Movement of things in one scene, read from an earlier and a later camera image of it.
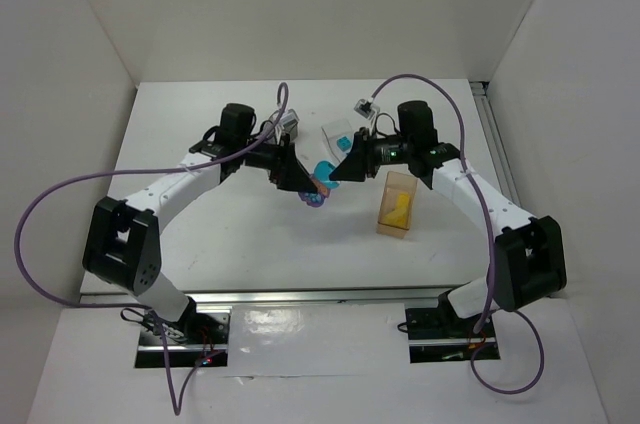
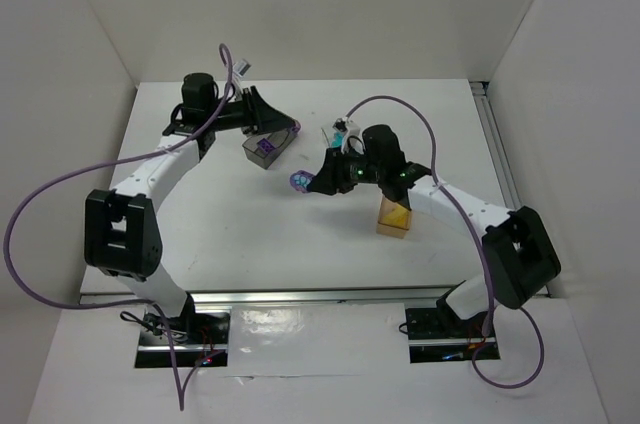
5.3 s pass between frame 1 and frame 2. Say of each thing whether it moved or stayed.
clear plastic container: stayed
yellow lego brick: stayed
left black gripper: moved
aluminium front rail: stayed
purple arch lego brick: moved
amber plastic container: stayed
